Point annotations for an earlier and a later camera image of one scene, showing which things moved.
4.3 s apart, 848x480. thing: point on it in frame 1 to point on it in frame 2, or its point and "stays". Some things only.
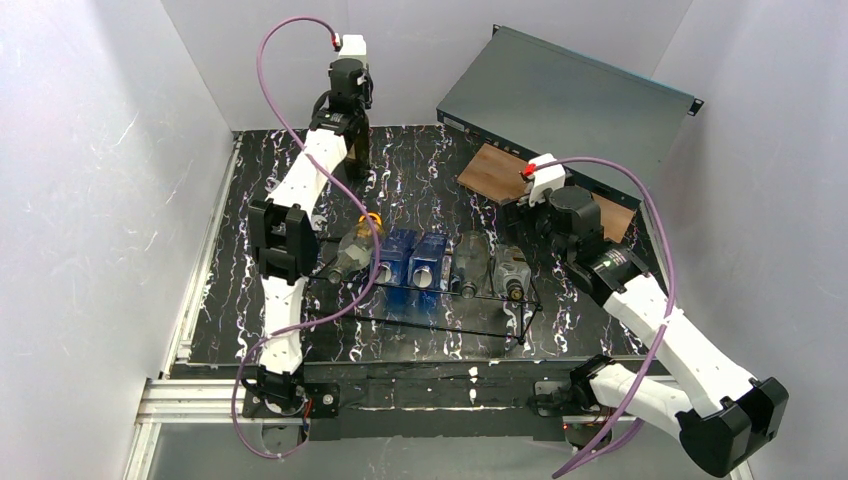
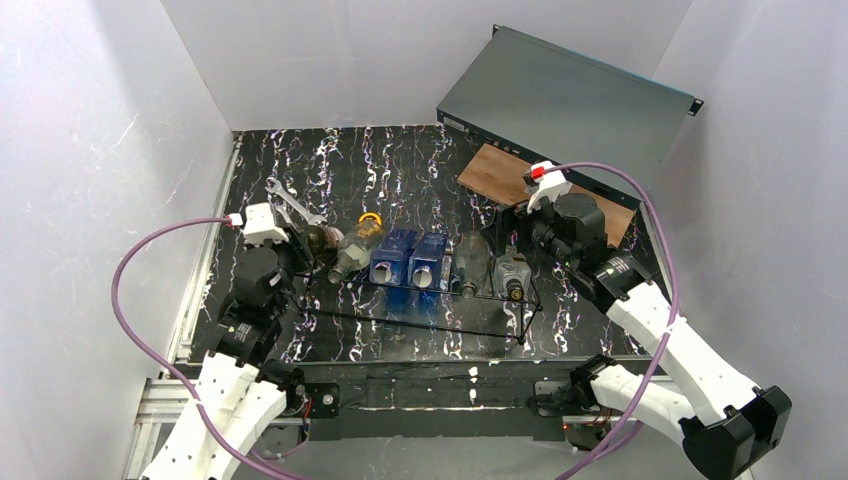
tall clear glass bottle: x=470 y=260 stays
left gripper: x=356 y=147 to x=295 y=245
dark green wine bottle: x=357 y=163 to x=323 y=243
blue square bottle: x=427 y=266 stays
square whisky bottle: x=512 y=272 stays
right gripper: x=515 y=221 stays
